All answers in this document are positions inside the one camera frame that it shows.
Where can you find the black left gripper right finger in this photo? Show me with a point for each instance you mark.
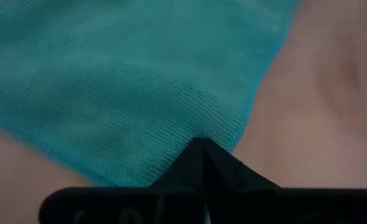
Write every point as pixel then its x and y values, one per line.
pixel 227 174

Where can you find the teal microfiber towel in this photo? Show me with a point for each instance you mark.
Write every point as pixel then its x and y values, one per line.
pixel 124 77

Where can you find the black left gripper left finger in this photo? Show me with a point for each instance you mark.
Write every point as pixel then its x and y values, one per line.
pixel 186 171

